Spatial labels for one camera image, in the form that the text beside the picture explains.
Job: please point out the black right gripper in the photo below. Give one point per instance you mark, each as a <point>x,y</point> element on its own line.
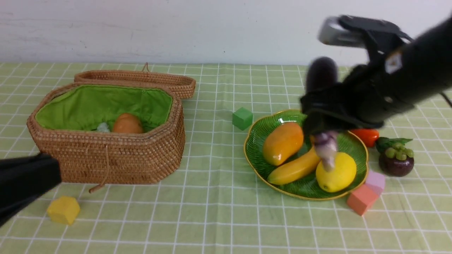
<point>366,99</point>

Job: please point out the purple eggplant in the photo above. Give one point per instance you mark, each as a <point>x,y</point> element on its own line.
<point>321,74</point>

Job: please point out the orange yellow mango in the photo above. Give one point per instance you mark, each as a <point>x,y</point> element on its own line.
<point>285,141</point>

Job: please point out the yellow banana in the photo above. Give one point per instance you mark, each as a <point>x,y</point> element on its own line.
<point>295,170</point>

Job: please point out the yellow lemon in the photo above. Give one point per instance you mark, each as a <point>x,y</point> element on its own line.
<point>340,177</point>

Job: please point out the purple mangosteen with green leaves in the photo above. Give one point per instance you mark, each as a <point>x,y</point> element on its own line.
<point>395,158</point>

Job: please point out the brown potato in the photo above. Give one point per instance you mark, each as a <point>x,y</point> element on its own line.
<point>128,123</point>

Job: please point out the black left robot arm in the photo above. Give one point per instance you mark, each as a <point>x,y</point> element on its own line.
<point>23,180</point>

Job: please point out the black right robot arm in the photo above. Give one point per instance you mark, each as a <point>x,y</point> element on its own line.
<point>430,58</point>

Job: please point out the orange red carrot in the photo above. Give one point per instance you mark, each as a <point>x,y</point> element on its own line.
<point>367,136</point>

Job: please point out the green glass leaf plate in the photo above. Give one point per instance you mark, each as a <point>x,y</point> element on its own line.
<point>307,187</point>

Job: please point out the pink purple foam block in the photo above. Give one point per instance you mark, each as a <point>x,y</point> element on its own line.
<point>376,182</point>

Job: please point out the green foam cube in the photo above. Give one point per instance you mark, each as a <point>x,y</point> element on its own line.
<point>242,118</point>

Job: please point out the salmon orange foam block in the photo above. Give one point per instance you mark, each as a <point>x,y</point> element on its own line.
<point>361,199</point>

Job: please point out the woven wicker basket lid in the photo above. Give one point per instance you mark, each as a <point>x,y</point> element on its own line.
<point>180,86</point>

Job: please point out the green checkered tablecloth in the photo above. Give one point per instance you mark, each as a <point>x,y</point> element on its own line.
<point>215,204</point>

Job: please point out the woven wicker basket green lining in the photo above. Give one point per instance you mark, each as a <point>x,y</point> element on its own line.
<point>73,124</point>

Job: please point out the yellow foam block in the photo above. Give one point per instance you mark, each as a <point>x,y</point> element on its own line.
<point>64,210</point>

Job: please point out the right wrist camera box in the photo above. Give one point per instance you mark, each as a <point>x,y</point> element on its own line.
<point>379,37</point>

